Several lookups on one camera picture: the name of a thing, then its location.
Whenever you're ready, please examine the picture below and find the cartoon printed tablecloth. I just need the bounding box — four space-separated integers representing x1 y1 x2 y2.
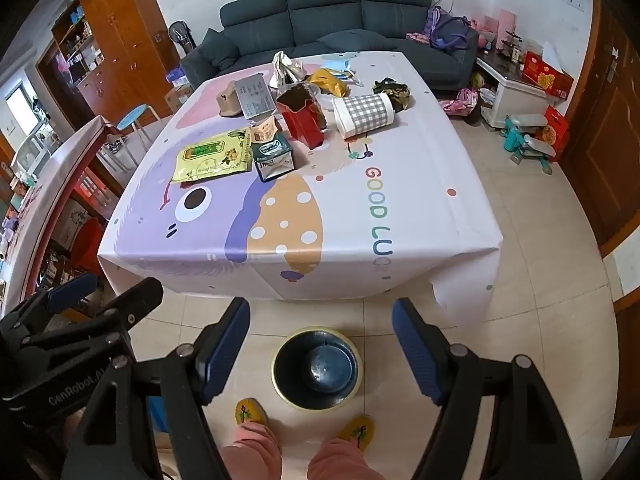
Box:
98 52 502 325

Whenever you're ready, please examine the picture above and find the black yellow wrapper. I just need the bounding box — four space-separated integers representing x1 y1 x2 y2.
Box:
372 77 411 113

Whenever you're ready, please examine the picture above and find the yellow slipper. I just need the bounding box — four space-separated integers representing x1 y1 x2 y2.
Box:
234 398 268 426
337 414 375 452

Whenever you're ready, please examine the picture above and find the dark green small box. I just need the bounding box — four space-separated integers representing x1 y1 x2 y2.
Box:
252 132 295 182

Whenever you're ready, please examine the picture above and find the dark green sofa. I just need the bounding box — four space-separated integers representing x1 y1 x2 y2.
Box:
180 0 478 93

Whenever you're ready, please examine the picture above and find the purple backpack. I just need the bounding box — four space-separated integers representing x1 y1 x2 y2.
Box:
423 6 477 54

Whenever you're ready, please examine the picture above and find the wooden door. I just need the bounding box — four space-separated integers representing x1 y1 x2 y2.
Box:
560 0 639 257

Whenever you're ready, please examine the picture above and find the brown pulp egg tray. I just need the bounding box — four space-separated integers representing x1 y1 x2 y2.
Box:
216 81 243 117

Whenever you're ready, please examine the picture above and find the blue face mask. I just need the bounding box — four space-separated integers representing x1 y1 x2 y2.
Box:
321 55 352 73

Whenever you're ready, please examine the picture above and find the grey checked paper cup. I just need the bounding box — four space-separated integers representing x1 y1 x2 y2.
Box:
332 93 395 139

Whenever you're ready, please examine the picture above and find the blue round stool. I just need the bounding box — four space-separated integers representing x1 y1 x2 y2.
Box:
98 104 166 172

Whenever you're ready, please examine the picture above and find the yellow green snack bag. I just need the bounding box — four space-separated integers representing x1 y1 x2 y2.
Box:
172 128 252 183

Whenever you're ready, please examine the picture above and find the teal stepper machine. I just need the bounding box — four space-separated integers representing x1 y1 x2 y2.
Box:
502 114 556 176

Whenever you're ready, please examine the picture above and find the orange snack packet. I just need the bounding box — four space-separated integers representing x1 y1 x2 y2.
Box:
250 115 281 144

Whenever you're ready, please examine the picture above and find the left yellow slipper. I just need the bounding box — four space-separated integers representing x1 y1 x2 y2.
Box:
234 398 268 426

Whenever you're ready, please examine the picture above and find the round trash bin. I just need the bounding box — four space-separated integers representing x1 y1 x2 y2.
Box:
271 327 363 413

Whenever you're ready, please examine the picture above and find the beige paper bag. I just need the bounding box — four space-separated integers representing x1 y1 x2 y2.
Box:
269 51 307 90

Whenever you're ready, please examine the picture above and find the black standing fan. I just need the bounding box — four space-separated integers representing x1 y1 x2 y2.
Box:
168 21 196 54

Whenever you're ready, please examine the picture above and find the right yellow slipper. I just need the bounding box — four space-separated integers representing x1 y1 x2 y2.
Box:
337 414 375 452

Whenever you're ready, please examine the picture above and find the wooden cabinet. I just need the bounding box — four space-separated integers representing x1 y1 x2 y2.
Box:
36 0 179 130

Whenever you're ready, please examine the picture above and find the red gift box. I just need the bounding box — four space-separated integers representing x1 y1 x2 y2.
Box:
523 51 574 101

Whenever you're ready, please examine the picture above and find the white tv stand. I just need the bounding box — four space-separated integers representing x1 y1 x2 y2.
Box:
476 52 550 129

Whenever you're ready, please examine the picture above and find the yellow mailer bag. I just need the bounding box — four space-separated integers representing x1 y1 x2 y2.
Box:
307 68 349 98

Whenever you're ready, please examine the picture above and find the red paper bag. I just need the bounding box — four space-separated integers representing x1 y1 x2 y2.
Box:
276 84 323 150

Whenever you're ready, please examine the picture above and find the silver grey carton box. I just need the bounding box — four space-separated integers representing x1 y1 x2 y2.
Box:
233 73 276 120

